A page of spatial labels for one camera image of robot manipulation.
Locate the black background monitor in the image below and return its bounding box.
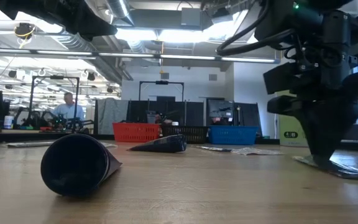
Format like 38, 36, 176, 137
206, 98, 235, 126

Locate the black comb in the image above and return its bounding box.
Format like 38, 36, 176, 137
292, 154, 358, 181
194, 145, 233, 153
6, 141, 57, 149

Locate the black aluminium table frame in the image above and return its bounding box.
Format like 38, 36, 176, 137
0, 129, 358, 154

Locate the black background gantry frame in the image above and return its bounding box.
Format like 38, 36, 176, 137
138, 80, 185, 102
29, 75, 81, 133

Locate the white cup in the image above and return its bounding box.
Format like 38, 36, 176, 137
3, 115, 14, 130

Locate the black plastic bin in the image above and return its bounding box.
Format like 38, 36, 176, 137
160, 125, 210, 144

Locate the seated person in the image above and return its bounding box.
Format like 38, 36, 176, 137
154, 112, 167, 125
211, 116, 228, 126

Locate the red plastic bin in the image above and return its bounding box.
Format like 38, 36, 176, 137
112, 122, 162, 143

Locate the grey ceiling box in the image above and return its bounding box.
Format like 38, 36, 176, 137
180, 7, 202, 27

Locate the long ceiling light bar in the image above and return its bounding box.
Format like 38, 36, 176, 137
0, 47, 281, 65

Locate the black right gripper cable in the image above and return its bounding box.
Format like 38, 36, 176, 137
215, 0, 296, 57

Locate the green white wipes canister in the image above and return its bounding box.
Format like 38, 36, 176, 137
277, 90, 310, 147

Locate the ceiling camera with yellow cable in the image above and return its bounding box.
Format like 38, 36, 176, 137
13, 22, 37, 49

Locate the black partition panel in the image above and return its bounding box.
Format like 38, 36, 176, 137
234, 102, 262, 138
128, 99, 205, 127

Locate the grey cloth panel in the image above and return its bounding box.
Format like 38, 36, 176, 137
95, 98, 129, 135

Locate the standing person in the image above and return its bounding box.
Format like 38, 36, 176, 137
52, 91, 85, 122

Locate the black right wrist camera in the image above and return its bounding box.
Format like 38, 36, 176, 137
263, 62, 298, 95

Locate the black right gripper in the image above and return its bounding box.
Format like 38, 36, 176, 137
267, 90, 358, 166

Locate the blue plastic bin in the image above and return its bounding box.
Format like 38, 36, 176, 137
208, 125, 260, 146

